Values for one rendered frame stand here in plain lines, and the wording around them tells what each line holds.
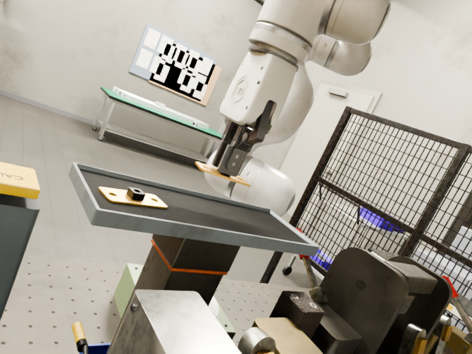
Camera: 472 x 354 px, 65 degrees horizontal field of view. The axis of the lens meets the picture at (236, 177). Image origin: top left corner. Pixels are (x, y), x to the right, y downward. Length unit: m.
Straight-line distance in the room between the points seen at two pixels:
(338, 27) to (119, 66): 6.45
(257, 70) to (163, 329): 0.33
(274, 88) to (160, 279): 0.30
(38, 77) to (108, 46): 1.20
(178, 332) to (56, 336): 0.62
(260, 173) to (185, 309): 0.52
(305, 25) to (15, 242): 0.42
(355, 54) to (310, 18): 0.43
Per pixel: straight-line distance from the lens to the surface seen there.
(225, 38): 7.48
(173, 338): 0.36
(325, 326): 0.60
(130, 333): 0.40
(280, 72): 0.49
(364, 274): 0.65
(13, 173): 0.45
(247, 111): 0.48
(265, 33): 0.51
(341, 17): 0.52
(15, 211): 0.43
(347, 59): 0.94
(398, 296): 0.62
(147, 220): 0.43
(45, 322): 1.00
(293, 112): 0.90
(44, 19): 6.72
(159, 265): 0.55
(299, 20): 0.51
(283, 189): 0.87
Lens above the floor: 1.32
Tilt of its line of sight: 10 degrees down
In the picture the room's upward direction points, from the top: 24 degrees clockwise
